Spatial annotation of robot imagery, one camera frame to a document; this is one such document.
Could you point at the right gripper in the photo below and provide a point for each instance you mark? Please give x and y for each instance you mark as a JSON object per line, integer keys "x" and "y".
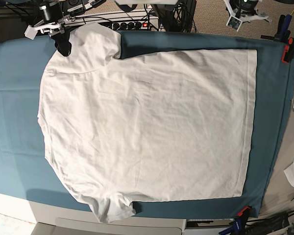
{"x": 53, "y": 23}

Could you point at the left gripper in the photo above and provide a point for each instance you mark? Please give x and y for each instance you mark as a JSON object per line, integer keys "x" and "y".
{"x": 245, "y": 10}

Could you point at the white T-shirt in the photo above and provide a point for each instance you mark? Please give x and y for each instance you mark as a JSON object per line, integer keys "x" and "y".
{"x": 165, "y": 126}

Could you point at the blue black clamp top right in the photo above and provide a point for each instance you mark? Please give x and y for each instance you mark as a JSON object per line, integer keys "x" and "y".
{"x": 283, "y": 33}

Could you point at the black orange clamp top right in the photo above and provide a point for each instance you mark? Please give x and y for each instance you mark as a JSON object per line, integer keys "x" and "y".
{"x": 288, "y": 52}

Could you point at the black orange clamp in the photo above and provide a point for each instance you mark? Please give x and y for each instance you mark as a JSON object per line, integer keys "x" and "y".
{"x": 288, "y": 52}
{"x": 244, "y": 213}

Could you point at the teal table cloth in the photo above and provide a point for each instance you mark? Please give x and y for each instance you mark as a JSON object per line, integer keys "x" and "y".
{"x": 26, "y": 174}

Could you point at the black orange clamp bottom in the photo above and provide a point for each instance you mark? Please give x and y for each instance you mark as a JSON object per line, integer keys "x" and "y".
{"x": 244, "y": 213}

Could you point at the blue clamp bottom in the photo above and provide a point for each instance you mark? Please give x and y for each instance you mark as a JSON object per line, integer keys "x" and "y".
{"x": 237, "y": 228}

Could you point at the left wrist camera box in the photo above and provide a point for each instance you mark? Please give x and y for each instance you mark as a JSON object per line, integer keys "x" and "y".
{"x": 234, "y": 23}

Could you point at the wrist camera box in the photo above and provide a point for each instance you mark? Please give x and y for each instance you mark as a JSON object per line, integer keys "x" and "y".
{"x": 30, "y": 32}
{"x": 234, "y": 23}

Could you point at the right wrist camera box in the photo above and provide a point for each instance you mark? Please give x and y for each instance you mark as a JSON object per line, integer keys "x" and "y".
{"x": 30, "y": 32}

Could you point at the black power strip red switch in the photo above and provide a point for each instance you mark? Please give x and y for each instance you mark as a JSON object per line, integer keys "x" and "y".
{"x": 131, "y": 26}

